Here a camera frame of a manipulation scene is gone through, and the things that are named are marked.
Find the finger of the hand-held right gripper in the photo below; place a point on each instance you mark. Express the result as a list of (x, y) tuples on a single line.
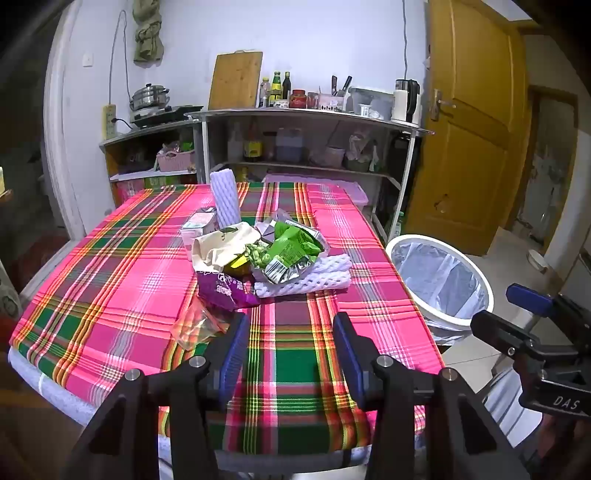
[(498, 333), (528, 299)]

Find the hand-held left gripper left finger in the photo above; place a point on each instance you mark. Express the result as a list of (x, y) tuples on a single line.
[(235, 364)]

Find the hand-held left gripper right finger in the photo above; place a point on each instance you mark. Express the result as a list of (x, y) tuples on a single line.
[(344, 360)]

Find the white trash bin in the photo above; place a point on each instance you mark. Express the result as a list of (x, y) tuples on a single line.
[(443, 321)]

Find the clear orange plastic wrapper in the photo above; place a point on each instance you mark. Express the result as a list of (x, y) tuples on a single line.
[(194, 323)]

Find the purple snack packet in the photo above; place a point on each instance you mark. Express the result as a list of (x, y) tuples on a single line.
[(221, 288)]

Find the translucent bin liner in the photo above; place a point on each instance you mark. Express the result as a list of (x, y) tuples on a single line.
[(438, 277)]

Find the white foam net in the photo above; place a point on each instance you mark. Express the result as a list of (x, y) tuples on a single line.
[(323, 277)]

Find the yellow packet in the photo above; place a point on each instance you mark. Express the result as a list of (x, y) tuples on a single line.
[(238, 266)]

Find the green pea packet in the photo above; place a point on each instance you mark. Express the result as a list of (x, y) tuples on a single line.
[(257, 254)]

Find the cream paper bag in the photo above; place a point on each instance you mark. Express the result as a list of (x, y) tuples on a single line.
[(217, 244)]

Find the green snack packet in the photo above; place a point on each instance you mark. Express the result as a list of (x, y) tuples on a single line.
[(293, 244)]

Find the pink white carton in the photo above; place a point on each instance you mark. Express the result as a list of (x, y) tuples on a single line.
[(189, 242)]

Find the grey foil wrapper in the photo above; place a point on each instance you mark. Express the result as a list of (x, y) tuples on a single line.
[(268, 228)]

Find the purple white drink carton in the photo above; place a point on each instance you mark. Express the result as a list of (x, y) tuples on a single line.
[(201, 220)]

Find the white floor bowl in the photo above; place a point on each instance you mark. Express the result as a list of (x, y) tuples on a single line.
[(535, 259)]

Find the person's grey trousers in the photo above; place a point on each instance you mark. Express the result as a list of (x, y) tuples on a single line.
[(508, 406)]

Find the green floor bottle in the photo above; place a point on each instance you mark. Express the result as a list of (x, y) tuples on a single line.
[(398, 226)]

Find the pink plaid tablecloth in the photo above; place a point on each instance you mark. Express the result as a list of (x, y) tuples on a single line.
[(115, 277)]

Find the wooden door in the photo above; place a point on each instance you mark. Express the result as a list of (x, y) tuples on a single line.
[(466, 138)]

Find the lavender underlay sheet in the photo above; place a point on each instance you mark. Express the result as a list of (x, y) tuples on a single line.
[(60, 392)]

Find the dark tall container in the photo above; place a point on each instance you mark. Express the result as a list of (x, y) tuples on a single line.
[(399, 161)]

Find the green white pack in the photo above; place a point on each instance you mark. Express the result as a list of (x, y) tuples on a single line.
[(375, 159)]

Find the red box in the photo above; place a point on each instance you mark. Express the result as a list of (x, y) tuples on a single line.
[(129, 190)]

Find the pink plastic basket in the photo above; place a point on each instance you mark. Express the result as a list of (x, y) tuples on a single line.
[(175, 161)]

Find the crumpled plastic bag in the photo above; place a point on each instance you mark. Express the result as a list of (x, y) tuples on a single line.
[(360, 147)]

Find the dark bottle yellow label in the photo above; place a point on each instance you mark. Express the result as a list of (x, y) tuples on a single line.
[(252, 147)]

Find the brown bottle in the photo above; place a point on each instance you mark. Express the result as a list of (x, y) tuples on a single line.
[(269, 147)]

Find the clear tall bottle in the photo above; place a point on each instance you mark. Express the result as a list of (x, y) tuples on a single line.
[(235, 143)]

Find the grey plastic jug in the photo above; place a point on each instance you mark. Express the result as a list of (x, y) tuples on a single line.
[(288, 145)]

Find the clear plastic container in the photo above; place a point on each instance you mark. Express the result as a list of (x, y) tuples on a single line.
[(374, 104)]

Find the small white cup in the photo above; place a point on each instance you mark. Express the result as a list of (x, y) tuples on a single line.
[(365, 110)]

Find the small metal shelf unit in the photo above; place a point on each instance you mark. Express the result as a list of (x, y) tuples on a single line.
[(138, 134)]

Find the large metal shelf unit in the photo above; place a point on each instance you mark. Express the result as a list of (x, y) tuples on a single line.
[(300, 112)]

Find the pink knife holder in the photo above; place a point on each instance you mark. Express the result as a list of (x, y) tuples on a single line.
[(330, 102)]

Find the black induction cooker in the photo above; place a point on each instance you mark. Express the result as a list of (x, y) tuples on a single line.
[(161, 115)]

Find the small red jar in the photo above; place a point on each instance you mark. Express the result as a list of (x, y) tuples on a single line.
[(313, 101)]

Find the red sauce jar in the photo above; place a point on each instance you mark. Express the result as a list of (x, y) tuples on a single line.
[(298, 99)]

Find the clear oil bottle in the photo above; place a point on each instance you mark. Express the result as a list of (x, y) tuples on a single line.
[(264, 94)]

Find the yellow power strip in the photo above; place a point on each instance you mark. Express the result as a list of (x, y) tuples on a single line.
[(109, 122)]

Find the green bottle yellow label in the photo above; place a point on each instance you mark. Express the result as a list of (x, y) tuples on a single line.
[(276, 90)]

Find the dark sauce bottle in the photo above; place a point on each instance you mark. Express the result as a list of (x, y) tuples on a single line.
[(286, 87)]

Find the steel pot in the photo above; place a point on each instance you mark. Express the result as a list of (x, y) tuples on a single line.
[(148, 98)]

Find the wooden cutting board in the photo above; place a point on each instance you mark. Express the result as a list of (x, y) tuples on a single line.
[(235, 81)]

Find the hanging green cloth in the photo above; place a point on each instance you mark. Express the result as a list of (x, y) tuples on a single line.
[(147, 37)]

